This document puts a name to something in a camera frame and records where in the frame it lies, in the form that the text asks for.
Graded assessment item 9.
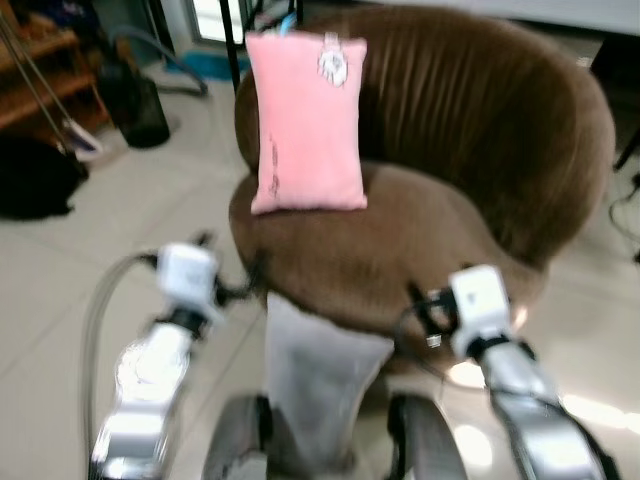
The grey hose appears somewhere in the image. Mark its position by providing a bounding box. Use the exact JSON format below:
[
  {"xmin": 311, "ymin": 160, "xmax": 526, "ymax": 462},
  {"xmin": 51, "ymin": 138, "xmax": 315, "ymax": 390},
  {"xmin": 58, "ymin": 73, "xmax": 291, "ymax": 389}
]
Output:
[{"xmin": 113, "ymin": 27, "xmax": 211, "ymax": 98}]

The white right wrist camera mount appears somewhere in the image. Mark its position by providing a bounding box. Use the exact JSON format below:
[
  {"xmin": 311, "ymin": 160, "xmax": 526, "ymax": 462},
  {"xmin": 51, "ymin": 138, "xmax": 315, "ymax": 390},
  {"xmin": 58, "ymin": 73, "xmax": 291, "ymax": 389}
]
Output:
[{"xmin": 447, "ymin": 264, "xmax": 517, "ymax": 360}]

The pink pillow with print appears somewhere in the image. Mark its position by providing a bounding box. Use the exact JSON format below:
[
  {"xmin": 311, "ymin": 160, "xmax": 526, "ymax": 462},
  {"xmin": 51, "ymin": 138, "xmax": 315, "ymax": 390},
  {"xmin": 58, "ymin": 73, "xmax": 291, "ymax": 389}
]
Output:
[{"xmin": 245, "ymin": 31, "xmax": 370, "ymax": 216}]

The black bag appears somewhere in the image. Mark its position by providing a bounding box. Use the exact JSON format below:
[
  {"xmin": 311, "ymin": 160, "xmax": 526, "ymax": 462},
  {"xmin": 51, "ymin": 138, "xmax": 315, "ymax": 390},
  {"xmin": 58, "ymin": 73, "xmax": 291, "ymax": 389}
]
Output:
[{"xmin": 0, "ymin": 134, "xmax": 91, "ymax": 222}]

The robot right leg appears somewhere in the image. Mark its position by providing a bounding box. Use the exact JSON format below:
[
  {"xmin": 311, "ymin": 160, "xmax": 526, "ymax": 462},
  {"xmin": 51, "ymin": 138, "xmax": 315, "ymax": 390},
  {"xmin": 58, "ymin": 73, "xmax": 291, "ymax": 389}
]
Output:
[{"xmin": 386, "ymin": 392, "xmax": 473, "ymax": 480}]

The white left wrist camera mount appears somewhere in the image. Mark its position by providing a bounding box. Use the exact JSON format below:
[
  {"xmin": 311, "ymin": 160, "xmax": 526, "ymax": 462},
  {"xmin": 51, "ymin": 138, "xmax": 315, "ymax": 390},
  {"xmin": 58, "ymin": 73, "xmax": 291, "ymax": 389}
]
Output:
[{"xmin": 154, "ymin": 242, "xmax": 222, "ymax": 323}]

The black metal stand pole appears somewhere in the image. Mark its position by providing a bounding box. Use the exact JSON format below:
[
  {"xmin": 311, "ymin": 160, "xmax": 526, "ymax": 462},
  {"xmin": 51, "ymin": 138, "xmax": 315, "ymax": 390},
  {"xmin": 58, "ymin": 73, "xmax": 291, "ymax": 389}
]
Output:
[{"xmin": 219, "ymin": 0, "xmax": 248, "ymax": 98}]

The robot leg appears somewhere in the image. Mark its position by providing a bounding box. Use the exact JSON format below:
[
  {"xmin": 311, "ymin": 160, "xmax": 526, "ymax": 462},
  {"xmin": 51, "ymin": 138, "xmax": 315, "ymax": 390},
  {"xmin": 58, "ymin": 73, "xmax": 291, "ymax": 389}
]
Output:
[
  {"xmin": 386, "ymin": 392, "xmax": 473, "ymax": 480},
  {"xmin": 203, "ymin": 394, "xmax": 273, "ymax": 480}
]

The black waste bin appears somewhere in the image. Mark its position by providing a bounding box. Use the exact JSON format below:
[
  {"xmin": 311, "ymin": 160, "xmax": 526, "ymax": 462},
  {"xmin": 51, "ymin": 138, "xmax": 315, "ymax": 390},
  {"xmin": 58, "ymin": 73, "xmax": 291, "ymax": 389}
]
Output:
[{"xmin": 98, "ymin": 60, "xmax": 172, "ymax": 150}]

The brown round velvet sofa chair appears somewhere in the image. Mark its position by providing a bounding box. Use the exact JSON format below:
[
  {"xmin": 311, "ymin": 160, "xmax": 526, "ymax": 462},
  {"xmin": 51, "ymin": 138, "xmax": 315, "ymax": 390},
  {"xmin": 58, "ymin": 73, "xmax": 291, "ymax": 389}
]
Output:
[{"xmin": 228, "ymin": 5, "xmax": 618, "ymax": 379}]

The brown wooden shelf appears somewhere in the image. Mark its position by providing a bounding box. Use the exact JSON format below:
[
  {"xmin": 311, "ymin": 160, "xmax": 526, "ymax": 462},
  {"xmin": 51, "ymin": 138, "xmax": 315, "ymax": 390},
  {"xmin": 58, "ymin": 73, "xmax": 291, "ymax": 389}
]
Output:
[{"xmin": 0, "ymin": 14, "xmax": 113, "ymax": 151}]

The grey pillow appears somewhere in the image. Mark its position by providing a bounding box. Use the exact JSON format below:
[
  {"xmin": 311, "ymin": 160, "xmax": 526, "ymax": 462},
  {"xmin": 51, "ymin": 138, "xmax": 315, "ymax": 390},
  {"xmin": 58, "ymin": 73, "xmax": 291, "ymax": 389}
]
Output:
[{"xmin": 264, "ymin": 293, "xmax": 397, "ymax": 477}]

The mop with long handle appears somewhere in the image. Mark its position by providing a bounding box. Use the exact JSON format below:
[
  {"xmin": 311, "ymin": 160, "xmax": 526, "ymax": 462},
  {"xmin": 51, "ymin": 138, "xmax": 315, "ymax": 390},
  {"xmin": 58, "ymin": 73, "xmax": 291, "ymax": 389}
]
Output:
[{"xmin": 0, "ymin": 18, "xmax": 104, "ymax": 161}]

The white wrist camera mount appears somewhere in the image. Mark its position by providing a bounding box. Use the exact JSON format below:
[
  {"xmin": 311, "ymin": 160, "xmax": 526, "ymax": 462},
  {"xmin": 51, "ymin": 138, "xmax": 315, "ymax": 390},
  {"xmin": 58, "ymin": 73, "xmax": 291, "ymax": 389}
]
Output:
[
  {"xmin": 447, "ymin": 264, "xmax": 517, "ymax": 360},
  {"xmin": 154, "ymin": 242, "xmax": 222, "ymax": 323}
]

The grey left arm cable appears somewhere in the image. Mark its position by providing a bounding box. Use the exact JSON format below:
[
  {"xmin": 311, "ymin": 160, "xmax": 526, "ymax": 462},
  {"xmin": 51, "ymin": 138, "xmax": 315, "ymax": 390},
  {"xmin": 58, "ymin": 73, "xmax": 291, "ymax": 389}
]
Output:
[{"xmin": 80, "ymin": 250, "xmax": 161, "ymax": 446}]

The robot left leg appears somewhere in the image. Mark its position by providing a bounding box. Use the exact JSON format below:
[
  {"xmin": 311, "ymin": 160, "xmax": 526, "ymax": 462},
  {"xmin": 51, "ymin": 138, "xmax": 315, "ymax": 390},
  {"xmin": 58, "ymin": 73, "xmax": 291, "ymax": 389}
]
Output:
[{"xmin": 203, "ymin": 394, "xmax": 273, "ymax": 480}]

